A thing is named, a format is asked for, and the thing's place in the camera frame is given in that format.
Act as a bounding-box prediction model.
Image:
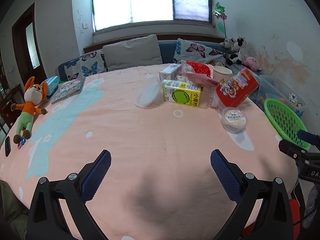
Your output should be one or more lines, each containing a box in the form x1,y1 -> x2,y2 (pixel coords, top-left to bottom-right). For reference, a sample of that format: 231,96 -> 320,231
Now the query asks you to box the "green mesh waste basket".
263,98 -> 310,151

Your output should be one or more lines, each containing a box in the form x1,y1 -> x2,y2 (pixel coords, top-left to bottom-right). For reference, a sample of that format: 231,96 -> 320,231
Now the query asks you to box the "yellow green juice carton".
161,80 -> 203,107

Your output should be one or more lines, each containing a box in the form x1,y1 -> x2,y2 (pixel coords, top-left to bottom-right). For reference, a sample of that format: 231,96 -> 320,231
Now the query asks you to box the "butterfly pillow left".
61,49 -> 108,81

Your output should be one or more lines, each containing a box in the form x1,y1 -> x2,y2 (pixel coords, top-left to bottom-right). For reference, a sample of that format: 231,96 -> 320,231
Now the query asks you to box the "butterfly pillow right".
173,38 -> 228,66

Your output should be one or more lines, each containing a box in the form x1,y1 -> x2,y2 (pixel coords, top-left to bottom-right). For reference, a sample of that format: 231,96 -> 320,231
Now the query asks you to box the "pink white plastic wrapper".
176,60 -> 219,87

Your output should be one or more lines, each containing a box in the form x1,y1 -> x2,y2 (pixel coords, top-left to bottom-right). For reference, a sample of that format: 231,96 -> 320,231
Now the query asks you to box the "picture book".
50,78 -> 85,105

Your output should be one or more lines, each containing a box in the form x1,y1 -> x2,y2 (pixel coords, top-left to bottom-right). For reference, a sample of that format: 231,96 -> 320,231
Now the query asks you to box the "butterfly pillow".
173,38 -> 228,66
61,49 -> 108,81

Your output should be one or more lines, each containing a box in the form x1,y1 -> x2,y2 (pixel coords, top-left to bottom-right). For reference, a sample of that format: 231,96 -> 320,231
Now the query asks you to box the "clear plastic lid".
134,81 -> 161,108

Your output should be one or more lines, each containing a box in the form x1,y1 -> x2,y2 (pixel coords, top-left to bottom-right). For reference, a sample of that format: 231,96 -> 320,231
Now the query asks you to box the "round clear plastic container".
221,107 -> 248,133

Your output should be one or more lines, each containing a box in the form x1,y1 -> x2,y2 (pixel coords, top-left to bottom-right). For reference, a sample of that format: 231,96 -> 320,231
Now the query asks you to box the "white paper cup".
213,65 -> 233,83

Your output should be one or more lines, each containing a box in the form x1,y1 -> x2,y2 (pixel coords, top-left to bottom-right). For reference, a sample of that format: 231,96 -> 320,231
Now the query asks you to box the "red mesh fruit net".
186,61 -> 212,77

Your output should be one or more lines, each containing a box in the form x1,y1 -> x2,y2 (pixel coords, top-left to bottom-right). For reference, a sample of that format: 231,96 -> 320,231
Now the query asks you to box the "blue tissue box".
45,76 -> 60,98

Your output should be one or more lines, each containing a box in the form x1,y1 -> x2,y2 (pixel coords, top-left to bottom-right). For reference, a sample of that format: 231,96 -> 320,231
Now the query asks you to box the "grey sofa cushion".
103,34 -> 163,71

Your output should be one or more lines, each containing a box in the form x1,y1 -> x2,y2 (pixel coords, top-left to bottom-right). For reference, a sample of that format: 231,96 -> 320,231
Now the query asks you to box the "brown wooden door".
12,3 -> 47,84

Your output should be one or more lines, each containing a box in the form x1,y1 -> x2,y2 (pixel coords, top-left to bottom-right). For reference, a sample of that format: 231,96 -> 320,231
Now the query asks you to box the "white blue milk carton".
159,63 -> 181,81

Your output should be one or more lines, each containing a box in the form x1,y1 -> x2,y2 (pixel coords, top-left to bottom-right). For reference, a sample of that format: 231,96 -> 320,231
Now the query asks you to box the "orange fox plush toy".
11,76 -> 48,145

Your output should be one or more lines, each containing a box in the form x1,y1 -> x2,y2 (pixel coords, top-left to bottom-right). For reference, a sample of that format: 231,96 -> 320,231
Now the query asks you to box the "colourful pinwheel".
212,2 -> 227,38

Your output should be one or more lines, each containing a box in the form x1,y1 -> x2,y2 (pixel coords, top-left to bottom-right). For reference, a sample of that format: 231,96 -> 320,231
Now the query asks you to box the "cow plush toy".
226,36 -> 248,66

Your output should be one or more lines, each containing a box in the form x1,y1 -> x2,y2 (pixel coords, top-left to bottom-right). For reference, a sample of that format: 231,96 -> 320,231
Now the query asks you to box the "black remote control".
5,136 -> 11,157

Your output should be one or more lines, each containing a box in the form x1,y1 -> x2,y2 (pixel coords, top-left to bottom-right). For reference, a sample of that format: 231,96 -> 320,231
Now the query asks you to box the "grey plush toy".
220,37 -> 236,49

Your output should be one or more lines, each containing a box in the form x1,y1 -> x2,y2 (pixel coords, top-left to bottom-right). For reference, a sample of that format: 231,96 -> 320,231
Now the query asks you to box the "window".
92,0 -> 212,31

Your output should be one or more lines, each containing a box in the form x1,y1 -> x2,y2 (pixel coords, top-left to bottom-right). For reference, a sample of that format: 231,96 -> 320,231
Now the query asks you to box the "pink plush toy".
243,55 -> 262,72

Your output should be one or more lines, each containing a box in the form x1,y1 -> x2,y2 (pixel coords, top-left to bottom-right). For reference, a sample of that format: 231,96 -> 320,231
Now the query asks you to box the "clear toy storage box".
249,75 -> 306,118

